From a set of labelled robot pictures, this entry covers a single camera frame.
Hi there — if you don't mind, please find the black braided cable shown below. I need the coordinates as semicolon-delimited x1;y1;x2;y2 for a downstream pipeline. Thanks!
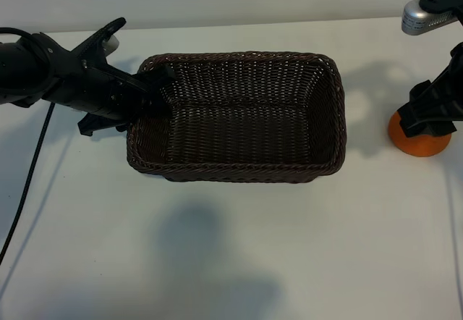
0;102;56;263

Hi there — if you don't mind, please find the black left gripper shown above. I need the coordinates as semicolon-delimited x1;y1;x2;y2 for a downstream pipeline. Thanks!
54;50;177;137

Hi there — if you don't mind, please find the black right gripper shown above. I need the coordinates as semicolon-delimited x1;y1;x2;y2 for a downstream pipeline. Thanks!
396;43;463;139

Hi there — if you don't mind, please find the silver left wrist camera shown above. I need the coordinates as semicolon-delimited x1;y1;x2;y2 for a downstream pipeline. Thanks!
103;35;121;54

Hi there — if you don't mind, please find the orange fruit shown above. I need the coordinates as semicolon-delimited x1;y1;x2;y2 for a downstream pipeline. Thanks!
388;111;453;159

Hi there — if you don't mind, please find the black left camera bracket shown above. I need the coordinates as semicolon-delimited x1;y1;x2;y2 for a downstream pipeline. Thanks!
70;17;127;70

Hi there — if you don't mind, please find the dark brown wicker basket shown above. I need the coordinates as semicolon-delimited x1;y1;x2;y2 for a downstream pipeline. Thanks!
126;50;347;184

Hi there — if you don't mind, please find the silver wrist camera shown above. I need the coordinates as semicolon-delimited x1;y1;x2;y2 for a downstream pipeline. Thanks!
401;0;463;37
103;35;121;54

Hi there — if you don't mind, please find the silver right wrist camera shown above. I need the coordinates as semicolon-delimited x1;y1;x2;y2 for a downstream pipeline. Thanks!
401;0;463;37

